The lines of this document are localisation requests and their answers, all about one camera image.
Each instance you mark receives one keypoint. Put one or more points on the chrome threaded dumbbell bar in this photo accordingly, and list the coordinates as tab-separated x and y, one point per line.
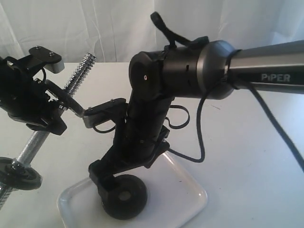
38	137

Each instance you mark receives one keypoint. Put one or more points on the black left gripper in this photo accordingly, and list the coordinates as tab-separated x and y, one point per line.
26	101

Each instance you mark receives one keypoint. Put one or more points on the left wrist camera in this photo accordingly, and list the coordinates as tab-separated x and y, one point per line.
42	57

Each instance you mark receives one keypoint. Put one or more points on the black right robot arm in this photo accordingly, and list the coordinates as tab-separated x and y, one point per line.
212	70

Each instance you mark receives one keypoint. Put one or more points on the white rectangular tray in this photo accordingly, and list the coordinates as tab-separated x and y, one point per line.
174	198

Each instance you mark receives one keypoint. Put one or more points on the white backdrop curtain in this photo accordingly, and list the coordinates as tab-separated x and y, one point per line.
115	30

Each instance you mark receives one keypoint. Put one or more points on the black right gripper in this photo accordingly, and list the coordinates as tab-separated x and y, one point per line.
136	143

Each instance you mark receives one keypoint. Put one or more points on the black weight plate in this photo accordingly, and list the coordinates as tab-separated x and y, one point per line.
19	178
64	98
127	198

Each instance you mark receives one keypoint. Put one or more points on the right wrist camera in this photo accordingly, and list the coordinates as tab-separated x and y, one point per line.
112	110

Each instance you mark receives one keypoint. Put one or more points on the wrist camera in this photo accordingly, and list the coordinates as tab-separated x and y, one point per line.
112	110
42	57

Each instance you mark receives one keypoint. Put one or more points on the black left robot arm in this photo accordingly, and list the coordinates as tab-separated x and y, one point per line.
5	66

